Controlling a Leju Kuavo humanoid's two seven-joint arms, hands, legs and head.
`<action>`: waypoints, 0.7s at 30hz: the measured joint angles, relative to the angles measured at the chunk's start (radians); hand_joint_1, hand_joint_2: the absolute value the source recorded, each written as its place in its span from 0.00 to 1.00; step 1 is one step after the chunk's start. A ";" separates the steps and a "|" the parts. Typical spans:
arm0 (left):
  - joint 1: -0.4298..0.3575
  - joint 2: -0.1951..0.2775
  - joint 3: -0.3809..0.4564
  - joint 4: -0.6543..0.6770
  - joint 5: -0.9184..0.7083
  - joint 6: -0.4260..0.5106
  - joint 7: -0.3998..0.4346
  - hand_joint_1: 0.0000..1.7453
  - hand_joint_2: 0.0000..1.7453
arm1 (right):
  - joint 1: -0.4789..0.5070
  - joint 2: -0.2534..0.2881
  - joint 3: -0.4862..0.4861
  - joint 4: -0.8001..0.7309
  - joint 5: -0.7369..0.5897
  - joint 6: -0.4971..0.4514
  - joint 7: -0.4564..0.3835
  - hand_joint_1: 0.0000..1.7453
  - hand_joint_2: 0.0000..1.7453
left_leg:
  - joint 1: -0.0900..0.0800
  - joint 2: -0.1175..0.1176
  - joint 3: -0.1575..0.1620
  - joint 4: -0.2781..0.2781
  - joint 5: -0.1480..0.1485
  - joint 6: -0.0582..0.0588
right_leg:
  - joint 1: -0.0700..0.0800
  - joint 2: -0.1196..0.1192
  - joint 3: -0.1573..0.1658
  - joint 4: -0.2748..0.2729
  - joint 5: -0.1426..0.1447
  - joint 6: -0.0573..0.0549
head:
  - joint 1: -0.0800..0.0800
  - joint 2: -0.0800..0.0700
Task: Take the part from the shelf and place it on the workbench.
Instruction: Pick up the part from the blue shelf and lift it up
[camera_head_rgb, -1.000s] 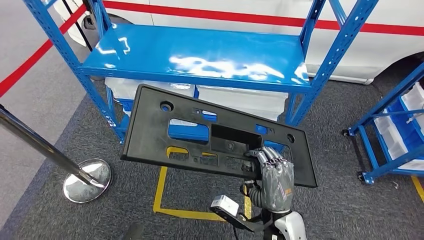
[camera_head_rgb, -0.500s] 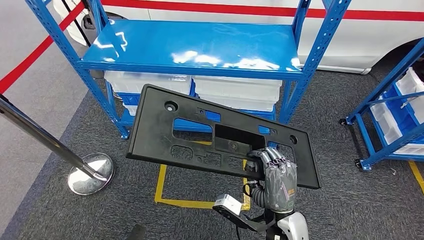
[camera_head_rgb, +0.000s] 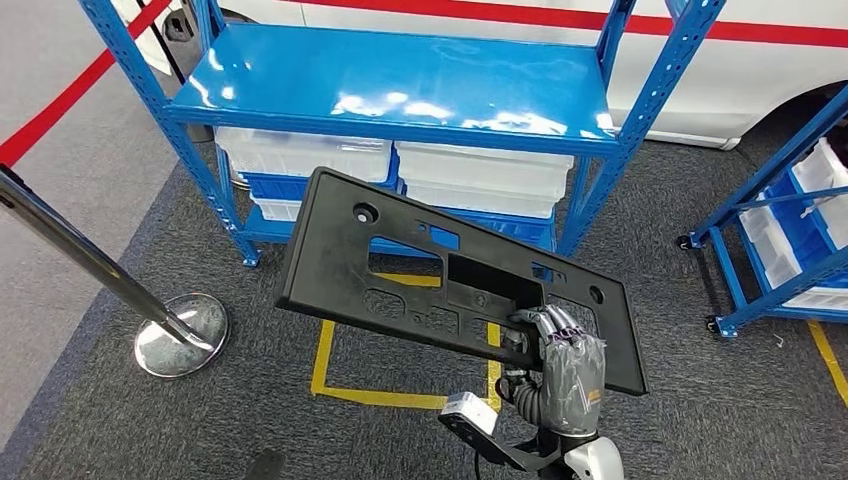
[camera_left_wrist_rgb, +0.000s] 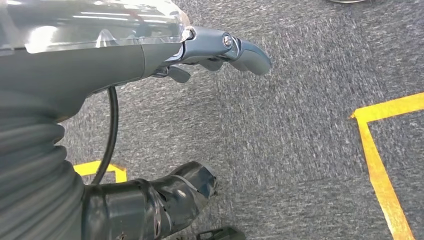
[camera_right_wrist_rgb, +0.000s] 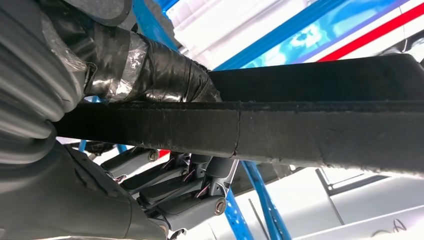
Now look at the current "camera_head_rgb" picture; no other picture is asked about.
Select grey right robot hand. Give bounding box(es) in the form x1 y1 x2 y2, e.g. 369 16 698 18
501 304 607 439

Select black plastic plate part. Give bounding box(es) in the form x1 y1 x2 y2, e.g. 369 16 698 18
273 166 651 397

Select blue shelf rack with castors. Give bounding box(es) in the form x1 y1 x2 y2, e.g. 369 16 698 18
675 86 848 339

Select black robot body part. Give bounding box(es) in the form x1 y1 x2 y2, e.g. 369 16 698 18
245 449 287 480

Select blue steel shelf rack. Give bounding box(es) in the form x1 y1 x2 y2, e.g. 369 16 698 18
78 0 729 270

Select yellow floor tape square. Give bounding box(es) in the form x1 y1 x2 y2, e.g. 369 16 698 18
309 271 505 412

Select white plastic bin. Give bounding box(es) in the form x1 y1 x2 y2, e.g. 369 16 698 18
737 198 848 313
395 140 576 200
215 125 393 185
404 180 558 220
791 137 848 233
251 197 305 224

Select white car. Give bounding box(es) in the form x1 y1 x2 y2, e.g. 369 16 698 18
112 0 848 150

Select black car tyre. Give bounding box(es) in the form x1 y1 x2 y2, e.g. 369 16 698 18
745 82 848 164

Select chrome barrier stanchion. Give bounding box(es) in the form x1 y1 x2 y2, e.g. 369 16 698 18
0 164 230 380

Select red barrier belt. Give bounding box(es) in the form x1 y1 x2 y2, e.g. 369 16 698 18
0 0 174 167
281 0 848 50

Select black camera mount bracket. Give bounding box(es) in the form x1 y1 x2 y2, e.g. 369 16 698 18
438 411 564 474

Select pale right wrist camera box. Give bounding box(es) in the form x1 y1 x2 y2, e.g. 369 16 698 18
438 391 500 437

